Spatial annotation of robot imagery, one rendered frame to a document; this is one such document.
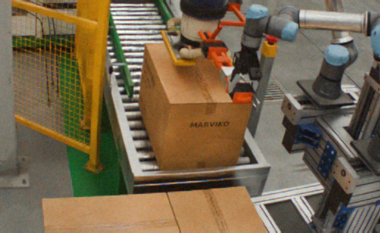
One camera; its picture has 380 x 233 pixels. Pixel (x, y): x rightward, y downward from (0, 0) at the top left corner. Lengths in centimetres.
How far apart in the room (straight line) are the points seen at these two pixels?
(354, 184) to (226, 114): 72
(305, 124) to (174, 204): 72
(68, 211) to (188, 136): 67
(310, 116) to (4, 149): 180
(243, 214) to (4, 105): 147
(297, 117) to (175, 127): 57
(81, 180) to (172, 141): 101
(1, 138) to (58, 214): 95
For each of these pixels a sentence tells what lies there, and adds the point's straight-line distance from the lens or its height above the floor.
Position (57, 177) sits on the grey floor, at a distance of 329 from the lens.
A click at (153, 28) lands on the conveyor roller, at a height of 53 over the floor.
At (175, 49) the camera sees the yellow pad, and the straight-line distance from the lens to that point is 246.
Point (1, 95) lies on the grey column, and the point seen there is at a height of 62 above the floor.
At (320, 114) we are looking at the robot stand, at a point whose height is 95.
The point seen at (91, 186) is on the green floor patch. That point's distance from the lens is 323.
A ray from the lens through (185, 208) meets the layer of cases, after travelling 238.
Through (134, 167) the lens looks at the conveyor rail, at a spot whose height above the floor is 59.
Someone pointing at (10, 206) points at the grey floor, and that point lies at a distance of 311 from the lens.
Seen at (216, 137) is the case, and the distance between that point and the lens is 249.
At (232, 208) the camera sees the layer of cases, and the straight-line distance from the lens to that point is 243.
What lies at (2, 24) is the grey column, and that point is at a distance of 272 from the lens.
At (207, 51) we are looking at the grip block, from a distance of 225.
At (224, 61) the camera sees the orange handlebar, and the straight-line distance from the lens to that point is 217.
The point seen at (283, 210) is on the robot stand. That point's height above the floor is 21.
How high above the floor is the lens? 219
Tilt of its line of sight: 33 degrees down
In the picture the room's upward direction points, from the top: 10 degrees clockwise
